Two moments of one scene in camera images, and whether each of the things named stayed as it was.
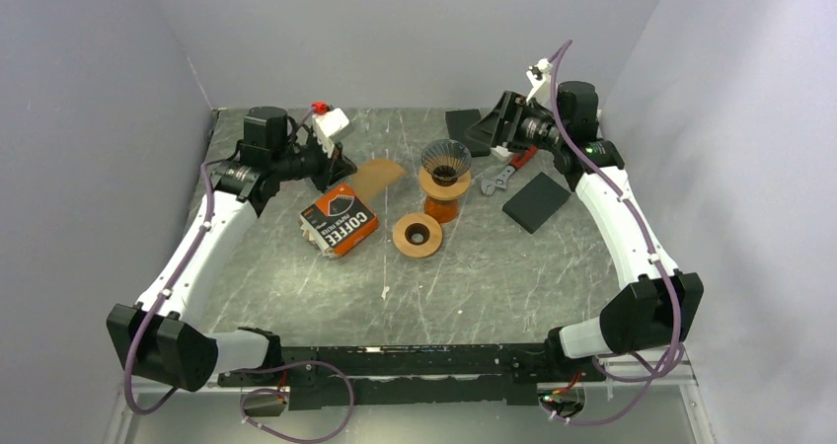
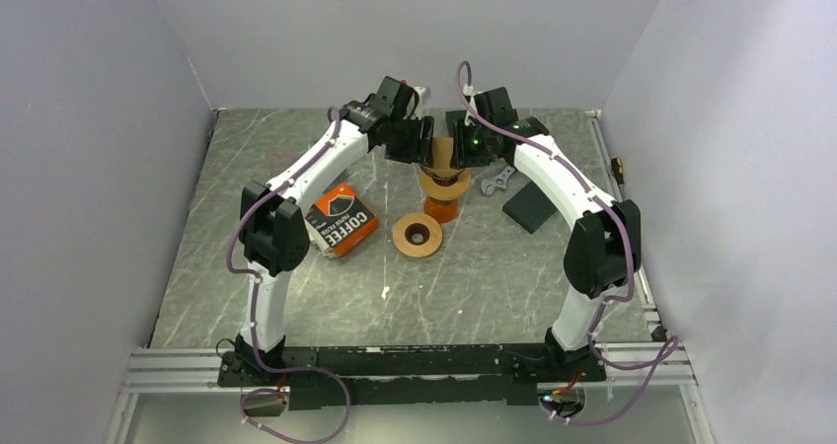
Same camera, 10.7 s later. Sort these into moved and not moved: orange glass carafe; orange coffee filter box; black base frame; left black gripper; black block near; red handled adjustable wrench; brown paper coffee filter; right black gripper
Moved: right black gripper; left black gripper; brown paper coffee filter
Not moved: black base frame; orange coffee filter box; black block near; red handled adjustable wrench; orange glass carafe
